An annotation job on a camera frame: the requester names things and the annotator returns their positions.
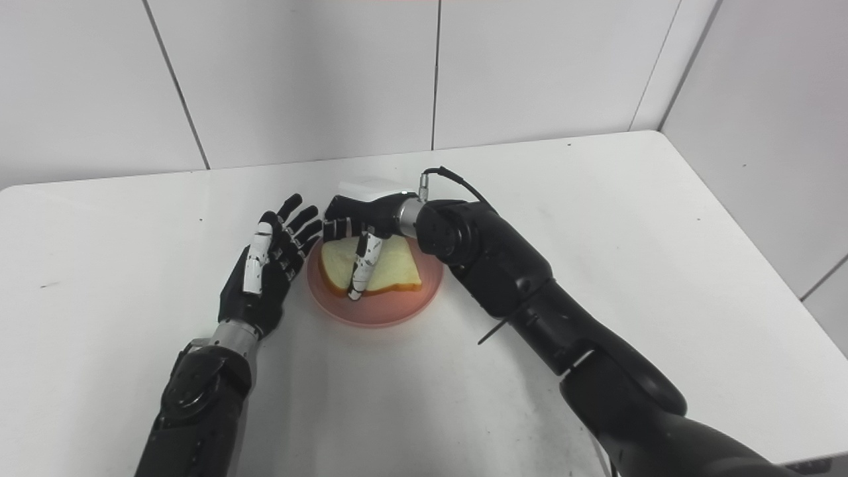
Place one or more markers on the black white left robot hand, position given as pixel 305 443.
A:
pixel 258 308

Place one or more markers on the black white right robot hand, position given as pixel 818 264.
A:
pixel 374 212

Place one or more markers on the slice of white bread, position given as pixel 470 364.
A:
pixel 397 268

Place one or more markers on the pink round plate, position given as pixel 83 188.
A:
pixel 397 308

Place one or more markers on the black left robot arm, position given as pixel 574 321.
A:
pixel 199 411

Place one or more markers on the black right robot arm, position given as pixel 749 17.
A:
pixel 530 298

